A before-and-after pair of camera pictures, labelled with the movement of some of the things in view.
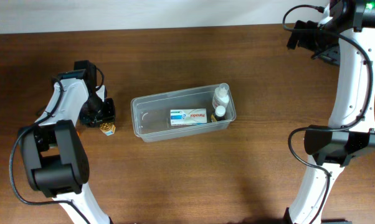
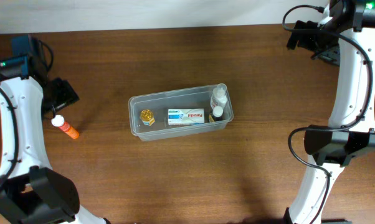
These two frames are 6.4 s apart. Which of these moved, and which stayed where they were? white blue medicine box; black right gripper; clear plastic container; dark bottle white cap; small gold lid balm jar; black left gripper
Moved: black left gripper; dark bottle white cap; small gold lid balm jar
Stayed: white blue medicine box; clear plastic container; black right gripper
